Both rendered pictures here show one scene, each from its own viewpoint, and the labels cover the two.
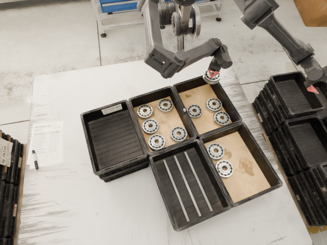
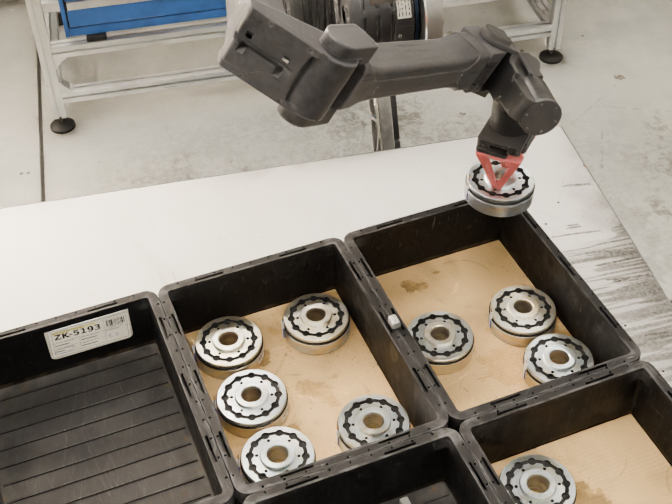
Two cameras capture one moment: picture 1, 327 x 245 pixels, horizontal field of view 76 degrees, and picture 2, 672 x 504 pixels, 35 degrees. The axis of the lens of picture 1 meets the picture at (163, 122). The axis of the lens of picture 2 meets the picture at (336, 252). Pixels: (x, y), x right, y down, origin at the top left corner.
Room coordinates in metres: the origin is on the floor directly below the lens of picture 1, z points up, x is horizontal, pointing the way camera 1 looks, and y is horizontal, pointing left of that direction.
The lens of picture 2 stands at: (-0.40, -0.05, 2.07)
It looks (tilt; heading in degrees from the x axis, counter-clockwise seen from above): 44 degrees down; 0
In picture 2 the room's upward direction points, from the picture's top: 1 degrees counter-clockwise
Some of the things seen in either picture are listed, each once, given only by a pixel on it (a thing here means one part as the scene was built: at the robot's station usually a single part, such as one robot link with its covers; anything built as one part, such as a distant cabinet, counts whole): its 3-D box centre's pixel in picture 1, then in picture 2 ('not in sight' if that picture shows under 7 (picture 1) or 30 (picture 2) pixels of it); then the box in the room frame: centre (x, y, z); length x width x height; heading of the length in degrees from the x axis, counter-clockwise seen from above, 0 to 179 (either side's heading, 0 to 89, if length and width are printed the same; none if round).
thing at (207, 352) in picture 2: (144, 111); (228, 341); (0.68, 0.12, 0.86); 0.10 x 0.10 x 0.01
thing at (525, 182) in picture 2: (212, 74); (500, 180); (0.84, -0.29, 1.04); 0.10 x 0.10 x 0.01
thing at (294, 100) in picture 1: (282, 105); not in sight; (1.04, -1.11, 0.37); 0.40 x 0.30 x 0.45; 12
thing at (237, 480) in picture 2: (160, 118); (295, 356); (0.60, 0.02, 0.92); 0.40 x 0.30 x 0.02; 21
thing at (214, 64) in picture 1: (217, 60); (511, 114); (0.84, -0.30, 1.16); 0.10 x 0.07 x 0.07; 155
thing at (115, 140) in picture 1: (114, 137); (93, 445); (0.49, 0.29, 0.87); 0.40 x 0.30 x 0.11; 21
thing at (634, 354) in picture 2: (205, 103); (483, 297); (0.71, -0.26, 0.92); 0.40 x 0.30 x 0.02; 21
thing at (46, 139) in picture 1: (45, 142); not in sight; (0.52, 0.79, 0.70); 0.33 x 0.23 x 0.01; 12
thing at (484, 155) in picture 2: (214, 70); (502, 158); (0.83, -0.29, 1.09); 0.07 x 0.07 x 0.09; 65
